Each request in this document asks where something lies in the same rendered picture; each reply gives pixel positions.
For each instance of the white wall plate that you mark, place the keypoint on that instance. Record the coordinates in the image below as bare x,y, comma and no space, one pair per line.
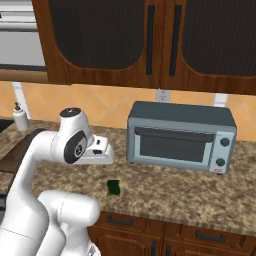
220,100

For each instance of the wooden drawer front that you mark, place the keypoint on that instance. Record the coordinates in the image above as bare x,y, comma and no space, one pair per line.
240,235
143,224

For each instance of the wooden dark-panel cupboard door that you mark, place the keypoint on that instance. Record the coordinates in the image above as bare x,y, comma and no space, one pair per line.
216,40
96,40

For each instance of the green sponge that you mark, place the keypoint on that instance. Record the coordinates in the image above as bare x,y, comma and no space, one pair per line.
113,188

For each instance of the dark toaster oven knob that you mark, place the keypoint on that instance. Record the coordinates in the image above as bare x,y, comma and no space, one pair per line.
220,162
225,142

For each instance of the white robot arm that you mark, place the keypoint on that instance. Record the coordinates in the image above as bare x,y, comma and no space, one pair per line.
30,186

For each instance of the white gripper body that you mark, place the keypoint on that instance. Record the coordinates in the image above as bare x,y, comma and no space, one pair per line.
101,160

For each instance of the wooden base cupboard door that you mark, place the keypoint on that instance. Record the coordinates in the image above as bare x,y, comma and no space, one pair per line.
123,246
213,250

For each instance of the white wall outlet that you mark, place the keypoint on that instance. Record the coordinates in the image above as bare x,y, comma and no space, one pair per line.
163,95

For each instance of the grey toaster oven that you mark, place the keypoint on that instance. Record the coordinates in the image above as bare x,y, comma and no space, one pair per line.
181,115

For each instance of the toaster oven glass door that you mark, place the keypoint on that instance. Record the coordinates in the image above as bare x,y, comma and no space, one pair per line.
173,148

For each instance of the white soap dispenser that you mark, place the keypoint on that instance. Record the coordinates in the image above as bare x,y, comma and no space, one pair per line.
20,120

